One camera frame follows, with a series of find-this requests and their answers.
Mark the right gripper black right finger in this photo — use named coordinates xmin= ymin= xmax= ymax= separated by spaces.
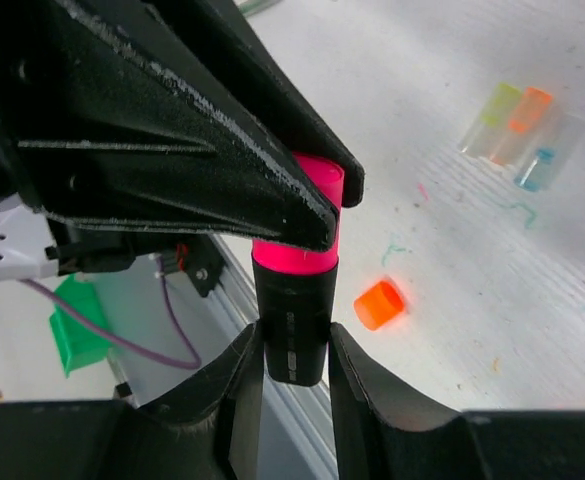
xmin=329 ymin=323 xmax=585 ymax=479

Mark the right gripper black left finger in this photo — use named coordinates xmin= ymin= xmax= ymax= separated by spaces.
xmin=0 ymin=323 xmax=263 ymax=479

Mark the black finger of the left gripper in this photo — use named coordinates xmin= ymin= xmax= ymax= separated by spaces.
xmin=0 ymin=1 xmax=339 ymax=252
xmin=151 ymin=0 xmax=365 ymax=208

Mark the bright orange marker cap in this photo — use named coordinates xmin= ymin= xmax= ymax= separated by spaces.
xmin=353 ymin=278 xmax=407 ymax=331

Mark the pink marker cap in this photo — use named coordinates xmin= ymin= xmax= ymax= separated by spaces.
xmin=252 ymin=153 xmax=345 ymax=275

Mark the yellow pen cap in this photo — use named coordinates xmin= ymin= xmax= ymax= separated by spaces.
xmin=458 ymin=83 xmax=523 ymax=158

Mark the clear blue pen cap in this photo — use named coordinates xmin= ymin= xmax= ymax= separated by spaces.
xmin=512 ymin=112 xmax=585 ymax=192

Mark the orange pen cap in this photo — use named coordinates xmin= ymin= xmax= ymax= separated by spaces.
xmin=487 ymin=87 xmax=554 ymax=166

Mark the black pink marker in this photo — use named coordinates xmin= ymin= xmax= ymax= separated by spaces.
xmin=253 ymin=262 xmax=338 ymax=387

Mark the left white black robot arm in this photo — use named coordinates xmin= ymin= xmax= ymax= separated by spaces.
xmin=0 ymin=1 xmax=364 ymax=281

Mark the green plastic bin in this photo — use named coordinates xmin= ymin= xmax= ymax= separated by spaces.
xmin=49 ymin=276 xmax=112 ymax=377

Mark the aluminium front rail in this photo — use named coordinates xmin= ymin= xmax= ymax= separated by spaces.
xmin=111 ymin=234 xmax=338 ymax=480

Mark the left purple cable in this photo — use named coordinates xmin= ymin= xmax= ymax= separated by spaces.
xmin=19 ymin=252 xmax=203 ymax=371

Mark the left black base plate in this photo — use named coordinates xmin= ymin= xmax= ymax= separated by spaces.
xmin=45 ymin=229 xmax=225 ymax=298

